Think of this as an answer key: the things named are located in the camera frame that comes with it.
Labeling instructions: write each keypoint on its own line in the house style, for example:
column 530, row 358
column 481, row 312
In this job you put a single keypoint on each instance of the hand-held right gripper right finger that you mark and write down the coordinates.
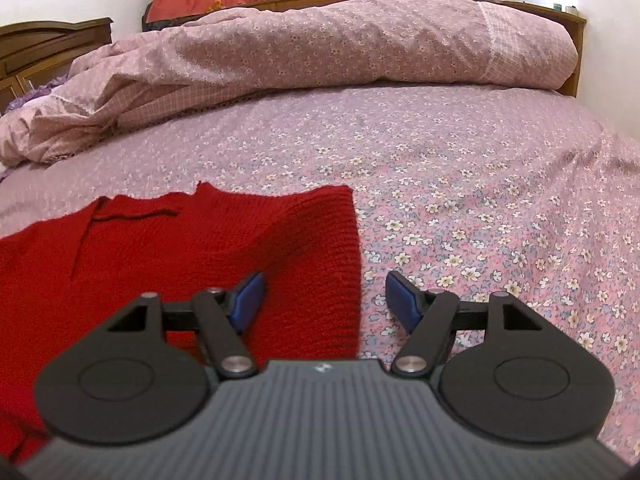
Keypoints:
column 404, row 300

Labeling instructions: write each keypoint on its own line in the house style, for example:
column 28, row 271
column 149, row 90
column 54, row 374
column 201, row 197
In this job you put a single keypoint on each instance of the small white jar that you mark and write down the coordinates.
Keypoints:
column 570, row 8

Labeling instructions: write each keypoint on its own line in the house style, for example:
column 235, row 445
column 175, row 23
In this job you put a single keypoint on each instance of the red knitted sweater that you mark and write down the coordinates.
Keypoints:
column 175, row 250

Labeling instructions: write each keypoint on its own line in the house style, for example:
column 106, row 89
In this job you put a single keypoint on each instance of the pink floral quilt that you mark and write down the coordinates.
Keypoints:
column 300, row 50

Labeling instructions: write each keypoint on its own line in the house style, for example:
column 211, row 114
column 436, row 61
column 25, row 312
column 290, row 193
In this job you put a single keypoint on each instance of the brown wooden cabinet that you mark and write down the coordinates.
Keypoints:
column 55, row 45

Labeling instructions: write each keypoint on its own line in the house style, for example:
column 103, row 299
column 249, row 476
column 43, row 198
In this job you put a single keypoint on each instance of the purple cloth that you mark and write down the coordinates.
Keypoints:
column 35, row 95

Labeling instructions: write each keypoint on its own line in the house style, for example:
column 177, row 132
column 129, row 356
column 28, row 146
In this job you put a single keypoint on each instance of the pink floral bed sheet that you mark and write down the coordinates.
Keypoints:
column 450, row 185

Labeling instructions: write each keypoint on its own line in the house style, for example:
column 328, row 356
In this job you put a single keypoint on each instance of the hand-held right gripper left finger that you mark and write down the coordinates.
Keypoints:
column 247, row 300

